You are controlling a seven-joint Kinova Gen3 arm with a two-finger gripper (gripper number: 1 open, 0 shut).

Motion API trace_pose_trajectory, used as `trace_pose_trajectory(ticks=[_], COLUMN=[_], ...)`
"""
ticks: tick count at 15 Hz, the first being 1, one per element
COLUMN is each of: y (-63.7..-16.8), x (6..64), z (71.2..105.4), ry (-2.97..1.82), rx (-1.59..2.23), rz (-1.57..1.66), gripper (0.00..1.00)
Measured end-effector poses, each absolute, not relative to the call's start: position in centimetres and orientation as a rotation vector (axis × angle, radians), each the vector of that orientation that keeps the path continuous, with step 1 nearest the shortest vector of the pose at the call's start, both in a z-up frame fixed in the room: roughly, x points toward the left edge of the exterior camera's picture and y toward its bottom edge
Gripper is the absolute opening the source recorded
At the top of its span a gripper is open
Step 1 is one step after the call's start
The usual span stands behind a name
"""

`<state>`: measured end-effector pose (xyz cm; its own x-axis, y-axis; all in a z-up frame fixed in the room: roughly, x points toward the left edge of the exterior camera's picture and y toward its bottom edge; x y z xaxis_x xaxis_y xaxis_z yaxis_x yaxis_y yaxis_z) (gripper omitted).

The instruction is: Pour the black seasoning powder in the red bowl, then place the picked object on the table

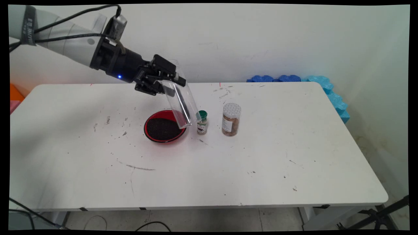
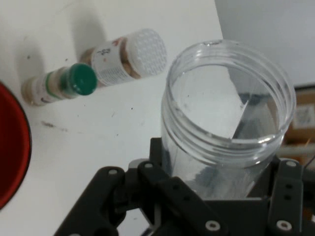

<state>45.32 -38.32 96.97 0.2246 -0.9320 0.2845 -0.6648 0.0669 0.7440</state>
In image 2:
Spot clear plastic jar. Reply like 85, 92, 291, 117
161, 39, 297, 200

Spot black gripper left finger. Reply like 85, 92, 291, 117
53, 137, 228, 236

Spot white-lidded nut jar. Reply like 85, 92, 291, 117
80, 29, 168, 87

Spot red bowl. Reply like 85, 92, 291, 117
0, 81, 32, 211

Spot cardboard box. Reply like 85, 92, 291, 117
286, 86, 315, 148

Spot green-capped spice bottle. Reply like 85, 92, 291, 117
21, 62, 97, 107

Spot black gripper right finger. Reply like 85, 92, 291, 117
255, 155, 305, 236

